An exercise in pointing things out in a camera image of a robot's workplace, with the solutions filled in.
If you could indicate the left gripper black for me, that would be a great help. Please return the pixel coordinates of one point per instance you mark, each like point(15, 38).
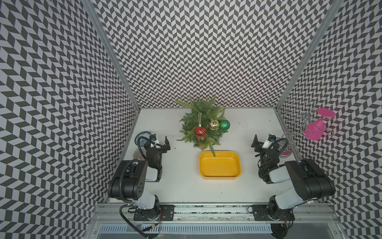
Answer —
point(164, 148)

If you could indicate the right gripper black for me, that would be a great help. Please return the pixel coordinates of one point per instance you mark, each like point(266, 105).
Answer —
point(258, 144)

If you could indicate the green glitter ball ornament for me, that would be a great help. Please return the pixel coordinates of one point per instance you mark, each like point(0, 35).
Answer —
point(224, 125)

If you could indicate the red glitter ball ornament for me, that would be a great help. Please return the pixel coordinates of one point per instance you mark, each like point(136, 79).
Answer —
point(200, 131)

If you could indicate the gold shiny ball ornament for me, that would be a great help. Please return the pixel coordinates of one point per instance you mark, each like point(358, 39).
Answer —
point(214, 124)

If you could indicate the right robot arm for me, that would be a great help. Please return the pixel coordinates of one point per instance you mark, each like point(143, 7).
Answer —
point(309, 181)

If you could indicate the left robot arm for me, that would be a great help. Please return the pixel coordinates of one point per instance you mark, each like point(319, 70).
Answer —
point(128, 182)

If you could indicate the small green christmas tree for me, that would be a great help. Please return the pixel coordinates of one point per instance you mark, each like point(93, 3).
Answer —
point(190, 121)

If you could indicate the blue patterned small dish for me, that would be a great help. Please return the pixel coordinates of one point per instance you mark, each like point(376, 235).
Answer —
point(141, 138)

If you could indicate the pink patterned small dish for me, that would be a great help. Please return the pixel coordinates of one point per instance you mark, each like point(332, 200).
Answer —
point(139, 154)

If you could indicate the yellow plastic tray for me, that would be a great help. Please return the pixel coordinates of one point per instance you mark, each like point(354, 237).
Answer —
point(221, 165)

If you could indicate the pink plastic wine glass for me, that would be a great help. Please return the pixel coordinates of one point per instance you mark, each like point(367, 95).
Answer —
point(317, 129)

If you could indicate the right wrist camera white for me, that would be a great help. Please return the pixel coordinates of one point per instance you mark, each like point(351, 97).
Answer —
point(269, 141)

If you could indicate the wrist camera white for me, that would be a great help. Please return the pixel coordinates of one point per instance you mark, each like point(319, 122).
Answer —
point(269, 141)
point(154, 142)

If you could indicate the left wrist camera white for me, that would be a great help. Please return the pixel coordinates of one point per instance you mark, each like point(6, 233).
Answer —
point(154, 142)

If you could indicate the wire glass holder stand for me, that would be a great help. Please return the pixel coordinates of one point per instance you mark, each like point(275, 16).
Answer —
point(305, 114)

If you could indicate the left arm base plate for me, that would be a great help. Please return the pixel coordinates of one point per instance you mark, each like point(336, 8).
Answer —
point(161, 213)

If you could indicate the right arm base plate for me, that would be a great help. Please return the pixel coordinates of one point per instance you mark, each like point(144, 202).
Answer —
point(274, 214)

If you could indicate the aluminium front rail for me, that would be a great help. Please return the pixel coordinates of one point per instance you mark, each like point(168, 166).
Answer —
point(222, 213)

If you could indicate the white slotted cable duct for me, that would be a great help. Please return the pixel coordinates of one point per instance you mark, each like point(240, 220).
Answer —
point(191, 229)

